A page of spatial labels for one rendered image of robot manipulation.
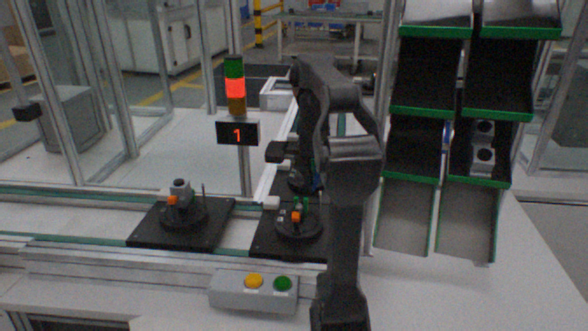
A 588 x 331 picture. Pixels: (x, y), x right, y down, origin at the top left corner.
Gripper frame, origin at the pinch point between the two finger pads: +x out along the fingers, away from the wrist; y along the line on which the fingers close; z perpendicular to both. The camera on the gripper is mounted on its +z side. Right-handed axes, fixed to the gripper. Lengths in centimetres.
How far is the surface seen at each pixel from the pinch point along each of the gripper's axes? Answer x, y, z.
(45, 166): 40, 117, 61
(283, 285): 28.2, 5.9, -2.8
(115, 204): 32, 66, 29
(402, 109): -11.0, -17.6, 11.9
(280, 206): 28.4, 12.0, 28.9
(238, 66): -14.1, 22.3, 29.8
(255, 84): 45, 60, 205
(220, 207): 28.4, 30.3, 26.1
